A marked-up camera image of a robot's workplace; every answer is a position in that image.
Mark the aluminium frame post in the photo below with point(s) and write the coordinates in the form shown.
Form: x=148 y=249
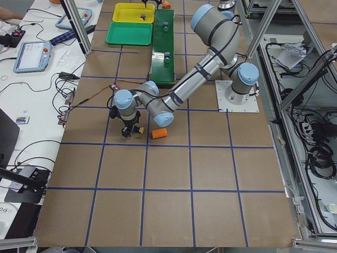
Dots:
x=73 y=16

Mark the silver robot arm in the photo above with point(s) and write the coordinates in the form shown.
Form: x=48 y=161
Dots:
x=221 y=35

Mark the black power adapter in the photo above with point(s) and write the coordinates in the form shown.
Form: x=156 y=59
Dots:
x=68 y=76

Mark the blue plaid umbrella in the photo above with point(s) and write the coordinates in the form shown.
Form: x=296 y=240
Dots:
x=63 y=37

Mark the green tray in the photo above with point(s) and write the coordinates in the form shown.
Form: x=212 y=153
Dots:
x=138 y=34

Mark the yellow tray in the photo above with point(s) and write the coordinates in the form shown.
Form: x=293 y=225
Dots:
x=130 y=12

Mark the small controller circuit board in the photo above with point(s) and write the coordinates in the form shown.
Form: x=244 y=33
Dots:
x=114 y=87

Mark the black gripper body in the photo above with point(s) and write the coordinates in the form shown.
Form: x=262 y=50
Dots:
x=130 y=122
x=146 y=2

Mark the green conveyor belt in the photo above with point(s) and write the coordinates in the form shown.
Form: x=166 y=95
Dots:
x=160 y=73

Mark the plain orange cylinder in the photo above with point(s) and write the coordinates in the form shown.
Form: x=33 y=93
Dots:
x=159 y=133

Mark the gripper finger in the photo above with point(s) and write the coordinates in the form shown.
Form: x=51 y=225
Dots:
x=126 y=132

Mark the green push button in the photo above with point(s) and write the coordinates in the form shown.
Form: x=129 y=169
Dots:
x=165 y=27
x=167 y=58

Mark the orange cylinder labelled 4680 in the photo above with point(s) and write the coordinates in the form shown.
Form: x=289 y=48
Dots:
x=166 y=4

